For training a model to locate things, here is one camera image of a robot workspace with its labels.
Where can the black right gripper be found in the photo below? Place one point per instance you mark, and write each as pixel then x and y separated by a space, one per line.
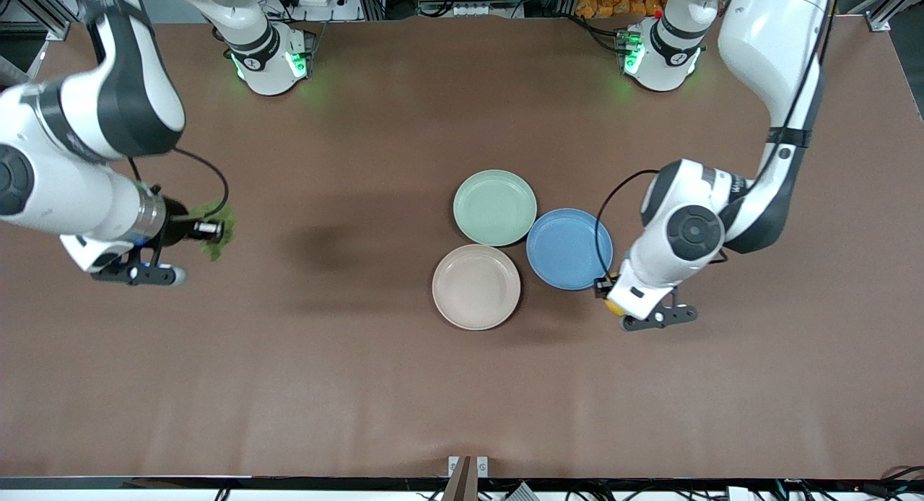
pixel 177 227

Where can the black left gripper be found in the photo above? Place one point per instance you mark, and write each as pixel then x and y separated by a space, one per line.
pixel 600 287

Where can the green lettuce leaf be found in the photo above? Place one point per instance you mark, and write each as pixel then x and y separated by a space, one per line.
pixel 225 230

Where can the yellow lemon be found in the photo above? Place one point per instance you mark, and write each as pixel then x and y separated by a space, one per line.
pixel 614 307

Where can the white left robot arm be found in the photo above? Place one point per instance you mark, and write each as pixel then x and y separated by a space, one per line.
pixel 765 61

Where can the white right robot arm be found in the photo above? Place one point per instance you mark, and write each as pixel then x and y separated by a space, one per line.
pixel 86 147

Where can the blue plate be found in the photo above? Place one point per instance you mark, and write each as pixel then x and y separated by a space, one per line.
pixel 567 250

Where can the beige plate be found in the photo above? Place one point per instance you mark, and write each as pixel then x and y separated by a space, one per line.
pixel 476 287

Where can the light green plate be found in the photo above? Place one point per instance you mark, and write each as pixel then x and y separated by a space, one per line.
pixel 494 208

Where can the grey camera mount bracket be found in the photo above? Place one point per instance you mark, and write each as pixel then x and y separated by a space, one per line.
pixel 468 476

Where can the aluminium frame profile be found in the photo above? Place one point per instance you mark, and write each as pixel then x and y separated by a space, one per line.
pixel 891 10
pixel 36 6

